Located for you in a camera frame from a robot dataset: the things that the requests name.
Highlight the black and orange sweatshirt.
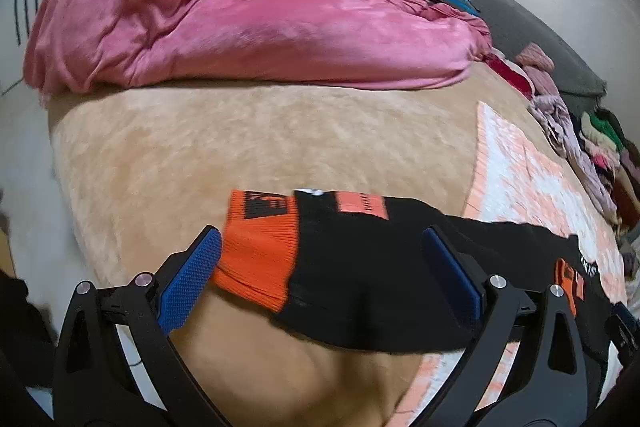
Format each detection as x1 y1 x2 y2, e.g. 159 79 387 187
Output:
210 188 626 408

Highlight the pink knit hat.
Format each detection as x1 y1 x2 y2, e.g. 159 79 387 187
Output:
515 43 556 74

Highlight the pink plush blanket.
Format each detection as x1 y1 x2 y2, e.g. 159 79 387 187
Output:
22 0 493 96

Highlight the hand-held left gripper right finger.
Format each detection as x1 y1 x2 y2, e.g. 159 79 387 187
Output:
415 227 589 427

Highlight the dark cloth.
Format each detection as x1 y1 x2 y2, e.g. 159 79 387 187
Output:
0 264 53 360

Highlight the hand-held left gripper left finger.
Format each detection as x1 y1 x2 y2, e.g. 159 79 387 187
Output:
52 225 231 427

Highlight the red cloth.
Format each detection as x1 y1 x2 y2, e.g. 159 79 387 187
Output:
487 54 533 98

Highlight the beige plush bed cover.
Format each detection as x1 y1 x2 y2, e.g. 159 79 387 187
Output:
45 62 551 427

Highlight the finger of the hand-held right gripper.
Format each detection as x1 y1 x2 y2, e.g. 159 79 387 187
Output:
604 302 640 370

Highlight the orange and white fluffy mat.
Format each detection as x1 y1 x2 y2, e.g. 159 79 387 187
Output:
385 101 630 427

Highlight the lilac crumpled garment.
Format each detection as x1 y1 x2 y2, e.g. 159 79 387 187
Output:
529 93 620 222

